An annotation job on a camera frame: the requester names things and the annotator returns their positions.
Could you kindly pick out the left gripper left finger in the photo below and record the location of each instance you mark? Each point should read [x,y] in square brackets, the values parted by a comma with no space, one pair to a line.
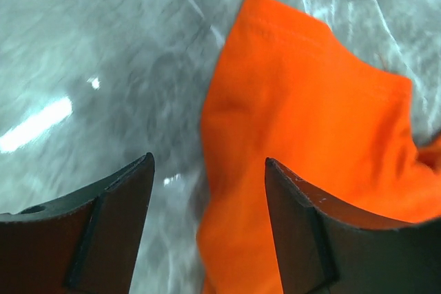
[84,242]

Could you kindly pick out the orange t shirt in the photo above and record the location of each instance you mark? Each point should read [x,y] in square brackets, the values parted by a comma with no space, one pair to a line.
[284,87]

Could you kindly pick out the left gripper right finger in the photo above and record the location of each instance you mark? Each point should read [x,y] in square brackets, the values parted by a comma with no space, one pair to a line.
[325,245]

